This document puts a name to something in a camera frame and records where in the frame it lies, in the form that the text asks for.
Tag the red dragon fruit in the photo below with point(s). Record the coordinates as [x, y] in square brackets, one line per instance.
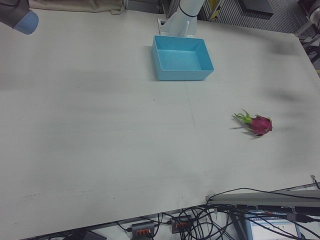
[260, 125]

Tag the light blue plastic box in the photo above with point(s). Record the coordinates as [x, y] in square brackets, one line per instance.
[175, 75]

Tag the grey orange USB hub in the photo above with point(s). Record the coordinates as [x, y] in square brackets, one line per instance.
[142, 228]
[181, 223]

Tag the grey metal bar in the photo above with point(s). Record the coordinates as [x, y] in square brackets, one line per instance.
[250, 197]

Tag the beige cloth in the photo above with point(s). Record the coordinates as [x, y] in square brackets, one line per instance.
[75, 5]

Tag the black square plate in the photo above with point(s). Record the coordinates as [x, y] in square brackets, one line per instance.
[257, 6]

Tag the computer monitor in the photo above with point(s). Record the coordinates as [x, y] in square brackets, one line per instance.
[270, 227]

